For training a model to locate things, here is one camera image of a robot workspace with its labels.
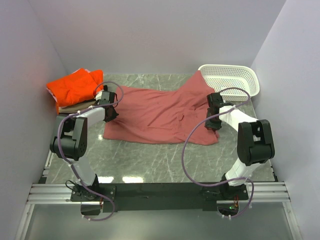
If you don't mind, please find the pink red t shirt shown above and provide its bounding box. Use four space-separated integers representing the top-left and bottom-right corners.
103 71 219 146

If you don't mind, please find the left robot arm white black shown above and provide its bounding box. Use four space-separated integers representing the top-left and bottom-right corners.
49 90 119 201

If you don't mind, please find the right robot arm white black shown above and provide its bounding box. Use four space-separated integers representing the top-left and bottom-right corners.
205 92 275 200

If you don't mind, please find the beige folded t shirt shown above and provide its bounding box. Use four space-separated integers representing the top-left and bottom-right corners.
58 99 96 114

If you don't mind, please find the orange folded t shirt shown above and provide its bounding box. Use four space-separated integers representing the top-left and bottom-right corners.
46 68 104 113

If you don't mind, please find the white perforated plastic basket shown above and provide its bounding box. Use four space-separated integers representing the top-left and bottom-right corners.
198 64 260 102

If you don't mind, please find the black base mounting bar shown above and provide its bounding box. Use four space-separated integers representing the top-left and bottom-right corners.
69 181 251 214

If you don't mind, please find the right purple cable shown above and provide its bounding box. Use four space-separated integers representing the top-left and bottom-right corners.
181 87 255 220

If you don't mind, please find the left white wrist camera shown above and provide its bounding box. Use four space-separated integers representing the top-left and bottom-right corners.
95 90 103 101

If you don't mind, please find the aluminium rail frame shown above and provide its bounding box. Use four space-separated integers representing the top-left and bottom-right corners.
26 145 290 205

